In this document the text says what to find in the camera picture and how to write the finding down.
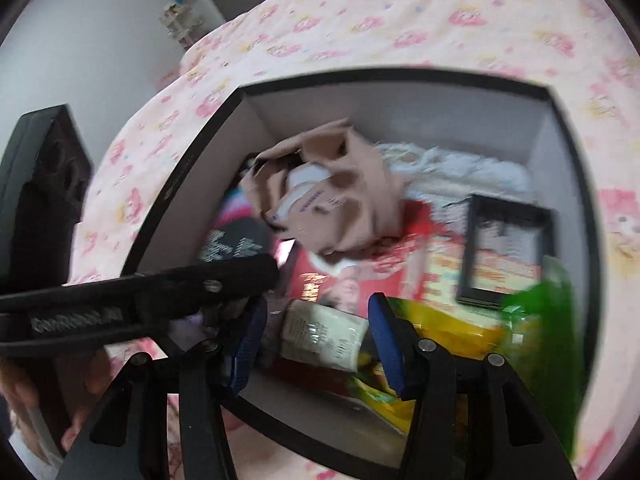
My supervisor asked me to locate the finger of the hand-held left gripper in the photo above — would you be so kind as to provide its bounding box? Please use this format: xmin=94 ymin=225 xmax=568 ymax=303
xmin=135 ymin=255 xmax=281 ymax=324

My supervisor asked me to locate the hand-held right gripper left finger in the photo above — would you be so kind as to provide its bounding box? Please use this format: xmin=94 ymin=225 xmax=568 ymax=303
xmin=55 ymin=297 xmax=271 ymax=480

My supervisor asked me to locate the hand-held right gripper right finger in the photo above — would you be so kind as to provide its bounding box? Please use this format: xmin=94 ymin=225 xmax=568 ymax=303
xmin=367 ymin=292 xmax=576 ymax=480

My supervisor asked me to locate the black storage box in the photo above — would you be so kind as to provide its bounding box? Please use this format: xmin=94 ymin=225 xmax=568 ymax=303
xmin=120 ymin=67 xmax=606 ymax=480

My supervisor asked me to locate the beige pink cloth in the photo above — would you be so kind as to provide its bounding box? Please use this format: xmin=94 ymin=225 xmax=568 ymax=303
xmin=240 ymin=119 xmax=406 ymax=256

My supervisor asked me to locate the person's left hand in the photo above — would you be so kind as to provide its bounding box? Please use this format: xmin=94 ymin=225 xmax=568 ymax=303
xmin=0 ymin=350 xmax=119 ymax=455

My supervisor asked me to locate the dark grey printed sock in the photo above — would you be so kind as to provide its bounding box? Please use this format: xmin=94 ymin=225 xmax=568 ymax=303
xmin=197 ymin=217 xmax=276 ymax=266

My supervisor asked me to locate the yellow snack packet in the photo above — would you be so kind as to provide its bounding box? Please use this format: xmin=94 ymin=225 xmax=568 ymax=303
xmin=350 ymin=295 xmax=506 ymax=436

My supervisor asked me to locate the cream labelled packet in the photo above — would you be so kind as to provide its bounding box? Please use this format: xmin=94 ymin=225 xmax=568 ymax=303
xmin=277 ymin=299 xmax=371 ymax=373

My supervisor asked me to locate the pink striped fabric item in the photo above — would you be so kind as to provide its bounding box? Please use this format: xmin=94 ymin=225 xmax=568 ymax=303
xmin=215 ymin=187 xmax=261 ymax=231

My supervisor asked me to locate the red printed packet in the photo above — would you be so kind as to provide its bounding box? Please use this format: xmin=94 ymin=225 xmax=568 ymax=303
xmin=290 ymin=200 xmax=436 ymax=321

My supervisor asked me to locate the white storage rack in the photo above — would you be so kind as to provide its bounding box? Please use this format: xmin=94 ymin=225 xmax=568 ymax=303
xmin=159 ymin=0 xmax=206 ymax=51

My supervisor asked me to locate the pink cartoon printed blanket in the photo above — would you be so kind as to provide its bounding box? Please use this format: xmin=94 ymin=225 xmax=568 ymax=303
xmin=65 ymin=0 xmax=640 ymax=480

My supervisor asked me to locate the black picture frame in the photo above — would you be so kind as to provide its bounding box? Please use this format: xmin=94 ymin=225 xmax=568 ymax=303
xmin=456 ymin=194 xmax=556 ymax=308

